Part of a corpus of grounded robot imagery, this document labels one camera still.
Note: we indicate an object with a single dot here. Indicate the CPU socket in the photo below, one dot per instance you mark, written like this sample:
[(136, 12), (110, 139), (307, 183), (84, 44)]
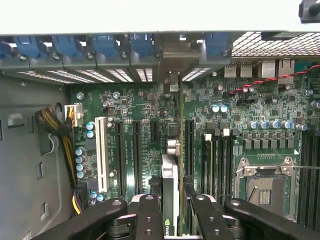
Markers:
[(265, 190)]

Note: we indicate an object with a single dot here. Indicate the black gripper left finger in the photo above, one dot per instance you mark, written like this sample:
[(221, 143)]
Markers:
[(150, 220)]

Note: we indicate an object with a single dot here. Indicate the open black PC case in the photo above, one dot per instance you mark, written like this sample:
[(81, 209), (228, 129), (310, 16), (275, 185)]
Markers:
[(25, 162)]

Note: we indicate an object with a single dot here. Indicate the white expansion slot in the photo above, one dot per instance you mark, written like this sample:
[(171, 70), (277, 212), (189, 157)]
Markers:
[(102, 155)]

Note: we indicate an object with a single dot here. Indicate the short black expansion slot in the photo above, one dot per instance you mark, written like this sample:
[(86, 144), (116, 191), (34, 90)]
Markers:
[(155, 135)]

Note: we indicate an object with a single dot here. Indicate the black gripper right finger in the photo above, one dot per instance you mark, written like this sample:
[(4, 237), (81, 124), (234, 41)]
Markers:
[(207, 220)]

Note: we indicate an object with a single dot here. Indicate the black RAM slot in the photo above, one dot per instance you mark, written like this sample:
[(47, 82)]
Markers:
[(228, 170), (218, 170)]

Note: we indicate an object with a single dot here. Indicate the thin metal locking lever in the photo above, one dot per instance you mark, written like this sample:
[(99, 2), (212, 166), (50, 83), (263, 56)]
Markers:
[(307, 167)]

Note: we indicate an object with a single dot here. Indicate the green motherboard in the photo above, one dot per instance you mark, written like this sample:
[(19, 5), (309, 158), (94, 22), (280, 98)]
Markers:
[(250, 110)]

